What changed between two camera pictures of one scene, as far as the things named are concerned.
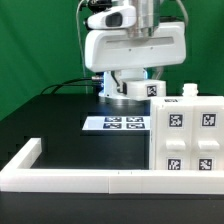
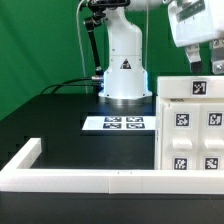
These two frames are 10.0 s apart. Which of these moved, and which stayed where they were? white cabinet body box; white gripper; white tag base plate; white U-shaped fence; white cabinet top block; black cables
Moved: white cabinet top block; white gripper
Stayed: black cables; white U-shaped fence; white tag base plate; white cabinet body box
